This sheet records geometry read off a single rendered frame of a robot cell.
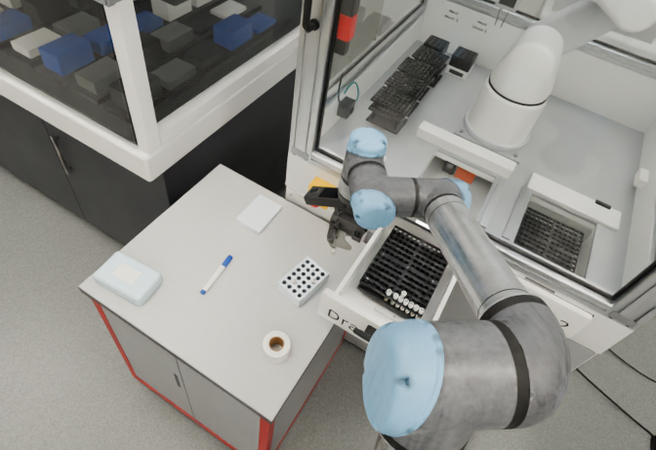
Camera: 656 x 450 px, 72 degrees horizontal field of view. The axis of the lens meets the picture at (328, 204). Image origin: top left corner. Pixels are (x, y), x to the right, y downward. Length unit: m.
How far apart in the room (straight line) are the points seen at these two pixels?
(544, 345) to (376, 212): 0.36
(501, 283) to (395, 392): 0.24
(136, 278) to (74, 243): 1.18
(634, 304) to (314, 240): 0.84
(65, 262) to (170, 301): 1.16
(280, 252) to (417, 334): 0.90
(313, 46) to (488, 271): 0.70
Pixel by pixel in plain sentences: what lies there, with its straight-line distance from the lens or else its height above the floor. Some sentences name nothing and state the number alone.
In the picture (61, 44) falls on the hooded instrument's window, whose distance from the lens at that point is 1.44.
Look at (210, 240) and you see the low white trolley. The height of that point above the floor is 0.76.
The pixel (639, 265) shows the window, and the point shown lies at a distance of 1.24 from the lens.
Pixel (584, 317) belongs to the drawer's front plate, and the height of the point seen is 0.92.
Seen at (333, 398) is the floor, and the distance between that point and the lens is 2.00.
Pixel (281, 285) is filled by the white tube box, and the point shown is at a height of 0.80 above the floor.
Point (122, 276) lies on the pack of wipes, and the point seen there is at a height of 0.81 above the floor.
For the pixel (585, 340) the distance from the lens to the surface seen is 1.45.
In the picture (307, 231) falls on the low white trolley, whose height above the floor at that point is 0.76.
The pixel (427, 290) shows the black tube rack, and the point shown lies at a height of 0.90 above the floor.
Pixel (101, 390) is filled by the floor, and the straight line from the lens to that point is 2.08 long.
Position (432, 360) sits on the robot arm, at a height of 1.46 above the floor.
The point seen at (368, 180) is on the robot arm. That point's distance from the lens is 0.82.
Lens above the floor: 1.89
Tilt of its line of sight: 49 degrees down
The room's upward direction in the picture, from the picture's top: 12 degrees clockwise
